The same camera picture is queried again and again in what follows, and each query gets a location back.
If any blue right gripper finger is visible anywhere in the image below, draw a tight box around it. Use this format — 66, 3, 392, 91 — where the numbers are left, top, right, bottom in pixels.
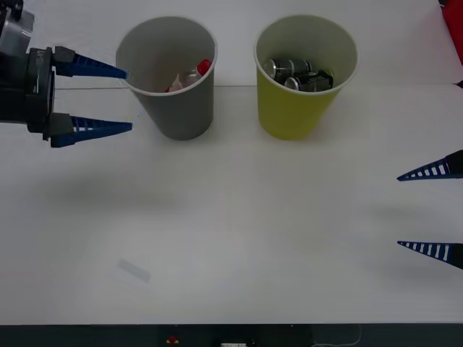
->
396, 240, 463, 270
396, 149, 463, 182

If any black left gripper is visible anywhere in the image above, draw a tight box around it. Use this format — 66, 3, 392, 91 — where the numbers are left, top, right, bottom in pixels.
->
0, 46, 134, 149

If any clear bottle with red cap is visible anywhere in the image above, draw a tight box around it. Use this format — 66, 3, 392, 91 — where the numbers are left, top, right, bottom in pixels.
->
163, 59, 213, 93

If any grey plastic bin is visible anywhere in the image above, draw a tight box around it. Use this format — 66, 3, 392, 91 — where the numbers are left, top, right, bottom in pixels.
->
115, 15, 218, 142

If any red chair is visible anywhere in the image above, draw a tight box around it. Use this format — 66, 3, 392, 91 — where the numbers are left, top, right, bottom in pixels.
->
439, 0, 463, 68

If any black drink can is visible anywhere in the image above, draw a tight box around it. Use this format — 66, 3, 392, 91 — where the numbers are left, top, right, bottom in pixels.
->
283, 68, 336, 93
263, 57, 314, 79

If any yellow-green plastic bin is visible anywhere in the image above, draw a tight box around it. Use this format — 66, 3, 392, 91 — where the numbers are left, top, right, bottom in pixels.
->
253, 14, 360, 142

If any thin white cable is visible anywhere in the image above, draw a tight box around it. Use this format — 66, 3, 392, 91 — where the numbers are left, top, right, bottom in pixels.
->
312, 324, 363, 346

